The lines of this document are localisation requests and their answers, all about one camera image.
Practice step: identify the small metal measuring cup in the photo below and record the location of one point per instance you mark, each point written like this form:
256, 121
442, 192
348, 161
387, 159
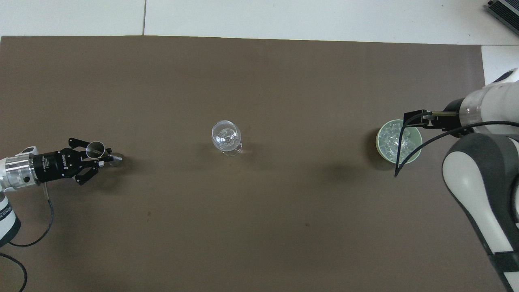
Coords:
96, 150

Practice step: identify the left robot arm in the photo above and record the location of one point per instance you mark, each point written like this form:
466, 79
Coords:
16, 172

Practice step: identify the clear ice cubes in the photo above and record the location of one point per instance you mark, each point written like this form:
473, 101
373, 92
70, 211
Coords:
389, 140

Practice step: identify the grey ribbed metal box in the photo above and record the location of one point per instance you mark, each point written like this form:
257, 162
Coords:
505, 10

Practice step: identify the clear wine glass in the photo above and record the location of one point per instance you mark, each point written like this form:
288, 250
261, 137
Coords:
226, 136

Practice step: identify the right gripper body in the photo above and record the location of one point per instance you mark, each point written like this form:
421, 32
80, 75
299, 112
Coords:
453, 117

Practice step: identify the light green bowl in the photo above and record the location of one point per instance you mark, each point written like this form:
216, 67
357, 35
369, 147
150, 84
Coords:
382, 152

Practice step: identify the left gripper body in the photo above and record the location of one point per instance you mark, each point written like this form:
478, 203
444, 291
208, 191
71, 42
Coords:
52, 166

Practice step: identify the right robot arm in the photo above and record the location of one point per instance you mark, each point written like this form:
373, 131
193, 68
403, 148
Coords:
478, 182

